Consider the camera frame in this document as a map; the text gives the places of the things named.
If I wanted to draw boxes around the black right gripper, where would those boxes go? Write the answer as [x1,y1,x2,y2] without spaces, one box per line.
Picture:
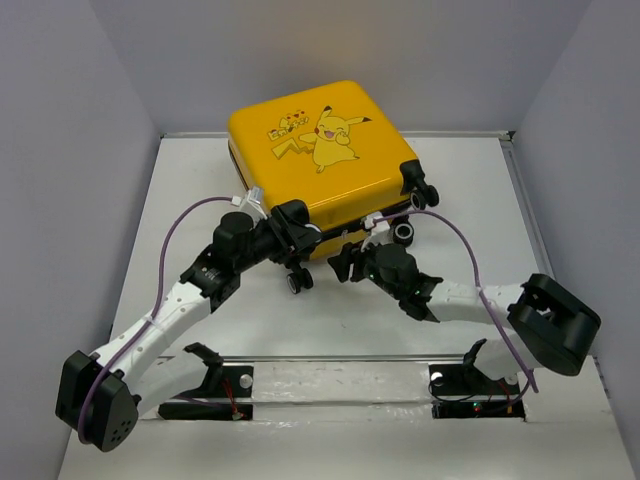
[328,232,403,300]

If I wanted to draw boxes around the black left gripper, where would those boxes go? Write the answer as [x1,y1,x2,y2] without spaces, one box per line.
[235,205,322,274]

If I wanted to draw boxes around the yellow hard-shell suitcase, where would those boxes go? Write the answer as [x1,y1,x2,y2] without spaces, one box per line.
[226,79,441,297]

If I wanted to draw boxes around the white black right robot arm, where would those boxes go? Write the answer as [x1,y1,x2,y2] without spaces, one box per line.
[328,243,602,392]

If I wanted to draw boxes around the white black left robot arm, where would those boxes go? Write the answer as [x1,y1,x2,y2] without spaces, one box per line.
[55,199,322,452]

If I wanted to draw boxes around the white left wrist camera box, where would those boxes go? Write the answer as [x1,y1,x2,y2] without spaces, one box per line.
[231,186,267,222]

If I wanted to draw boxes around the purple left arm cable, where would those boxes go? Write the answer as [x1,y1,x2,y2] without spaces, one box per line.
[77,195,241,444]

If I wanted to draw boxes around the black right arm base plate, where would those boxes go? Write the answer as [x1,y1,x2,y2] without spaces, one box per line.
[427,339,526,420]

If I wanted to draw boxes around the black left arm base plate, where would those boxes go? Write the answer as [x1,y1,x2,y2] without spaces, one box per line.
[157,342,254,422]

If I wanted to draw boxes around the metal table edge rail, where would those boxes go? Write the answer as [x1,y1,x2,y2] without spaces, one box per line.
[499,131,555,277]

